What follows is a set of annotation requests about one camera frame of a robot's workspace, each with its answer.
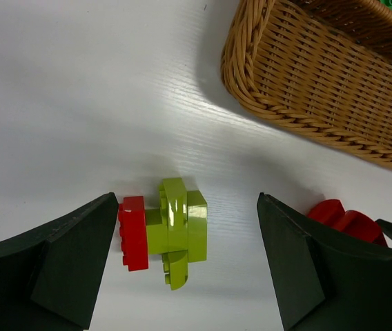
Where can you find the red lego brick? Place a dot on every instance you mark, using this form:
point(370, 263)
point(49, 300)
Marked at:
point(132, 230)

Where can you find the lime green lego piece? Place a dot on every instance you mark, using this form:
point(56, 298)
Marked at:
point(178, 230)

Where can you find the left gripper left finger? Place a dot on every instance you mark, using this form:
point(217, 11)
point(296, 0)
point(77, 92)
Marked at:
point(50, 276)

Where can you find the red lego arch piece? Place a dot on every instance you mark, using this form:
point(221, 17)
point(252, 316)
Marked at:
point(331, 213)

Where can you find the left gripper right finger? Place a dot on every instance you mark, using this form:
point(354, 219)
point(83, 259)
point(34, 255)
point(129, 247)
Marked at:
point(324, 279)

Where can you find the brown wicker divided basket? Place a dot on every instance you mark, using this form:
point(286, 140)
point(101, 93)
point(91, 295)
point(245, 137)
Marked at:
point(319, 69)

